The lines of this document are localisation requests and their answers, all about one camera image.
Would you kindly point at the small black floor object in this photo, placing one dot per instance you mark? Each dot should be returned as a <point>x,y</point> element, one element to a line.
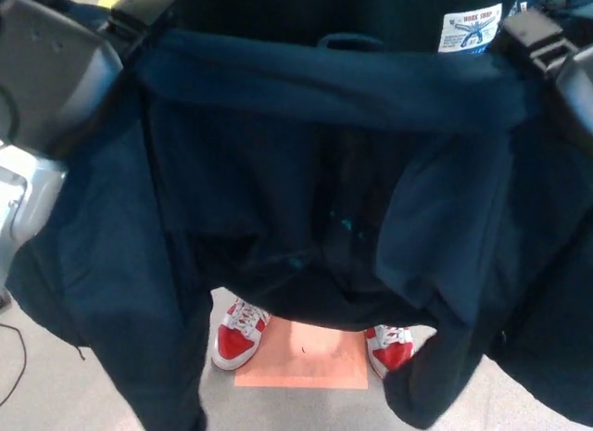
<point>3,301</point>

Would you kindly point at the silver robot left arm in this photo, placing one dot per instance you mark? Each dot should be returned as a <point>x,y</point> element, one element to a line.
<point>23,199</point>

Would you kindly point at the white printed clothing label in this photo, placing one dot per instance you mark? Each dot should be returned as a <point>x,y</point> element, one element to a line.
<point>470,28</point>

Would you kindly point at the person's right red white sneaker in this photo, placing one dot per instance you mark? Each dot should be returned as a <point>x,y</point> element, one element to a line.
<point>236,343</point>

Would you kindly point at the orange floor mat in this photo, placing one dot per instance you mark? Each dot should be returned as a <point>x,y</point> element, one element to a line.
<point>306,361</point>

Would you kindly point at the person's left red white sneaker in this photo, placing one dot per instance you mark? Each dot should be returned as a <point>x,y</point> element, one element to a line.
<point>391,352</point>

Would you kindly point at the black sweater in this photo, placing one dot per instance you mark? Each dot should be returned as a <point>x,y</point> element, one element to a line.
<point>301,9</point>

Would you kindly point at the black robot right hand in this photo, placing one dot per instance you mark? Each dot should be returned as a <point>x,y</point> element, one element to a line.
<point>574,88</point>

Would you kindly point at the person's red white sneaker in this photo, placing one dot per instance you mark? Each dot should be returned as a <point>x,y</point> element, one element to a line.
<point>236,343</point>
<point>391,352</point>

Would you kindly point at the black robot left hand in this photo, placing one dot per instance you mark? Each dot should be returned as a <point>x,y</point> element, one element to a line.
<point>46,79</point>

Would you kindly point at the navy blue coat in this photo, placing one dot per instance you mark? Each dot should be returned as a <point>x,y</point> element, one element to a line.
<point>301,171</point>

